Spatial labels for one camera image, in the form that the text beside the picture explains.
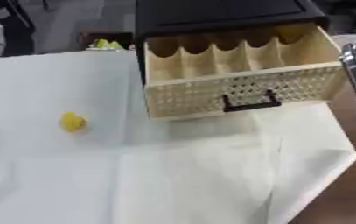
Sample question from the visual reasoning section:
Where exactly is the pale compartment drawer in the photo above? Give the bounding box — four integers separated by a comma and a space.
142, 22, 349, 121

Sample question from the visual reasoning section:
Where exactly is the dark box with yellow-green items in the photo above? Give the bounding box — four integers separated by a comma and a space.
78, 31, 136, 53

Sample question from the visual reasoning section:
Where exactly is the small yellow toy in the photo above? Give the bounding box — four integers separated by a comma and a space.
58, 111, 89, 133

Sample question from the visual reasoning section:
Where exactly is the black cabinet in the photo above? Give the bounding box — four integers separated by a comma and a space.
133, 0, 331, 86

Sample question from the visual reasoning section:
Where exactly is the person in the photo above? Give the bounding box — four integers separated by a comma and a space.
0, 0, 108, 59

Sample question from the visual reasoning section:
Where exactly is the black drawer handle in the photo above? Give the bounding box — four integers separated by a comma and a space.
220, 88, 283, 113

